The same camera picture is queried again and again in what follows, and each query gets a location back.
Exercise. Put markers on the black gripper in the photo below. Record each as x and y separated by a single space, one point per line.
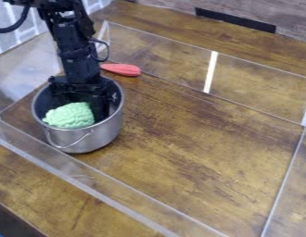
83 85

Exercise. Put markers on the green bumpy toy vegetable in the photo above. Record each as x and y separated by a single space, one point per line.
71 116

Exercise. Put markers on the silver metal pot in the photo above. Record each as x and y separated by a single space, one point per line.
87 139

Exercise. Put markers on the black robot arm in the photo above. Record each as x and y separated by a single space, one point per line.
71 27

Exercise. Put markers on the red handled metal spatula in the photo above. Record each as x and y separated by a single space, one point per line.
123 69

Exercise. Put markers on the clear acrylic corner bracket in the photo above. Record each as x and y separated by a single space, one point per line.
104 35

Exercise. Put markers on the clear acrylic barrier wall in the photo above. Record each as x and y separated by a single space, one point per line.
209 162

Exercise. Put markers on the black wall strip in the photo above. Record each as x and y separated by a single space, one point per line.
249 23

